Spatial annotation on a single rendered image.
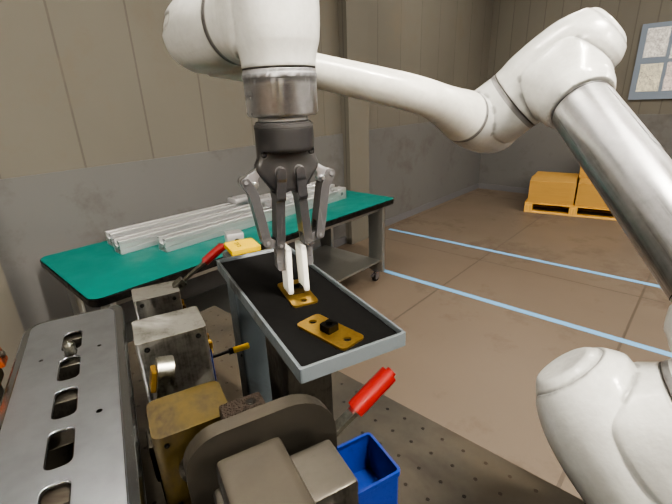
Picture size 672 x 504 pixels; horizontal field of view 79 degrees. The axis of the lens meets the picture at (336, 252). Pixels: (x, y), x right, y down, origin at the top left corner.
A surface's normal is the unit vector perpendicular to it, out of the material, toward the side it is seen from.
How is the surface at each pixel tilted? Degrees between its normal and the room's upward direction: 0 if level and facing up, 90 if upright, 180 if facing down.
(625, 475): 77
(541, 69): 70
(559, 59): 61
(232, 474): 0
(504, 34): 90
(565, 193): 90
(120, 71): 90
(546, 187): 90
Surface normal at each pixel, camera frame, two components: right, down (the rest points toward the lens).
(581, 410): -0.69, -0.22
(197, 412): -0.04, -0.93
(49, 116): 0.74, 0.21
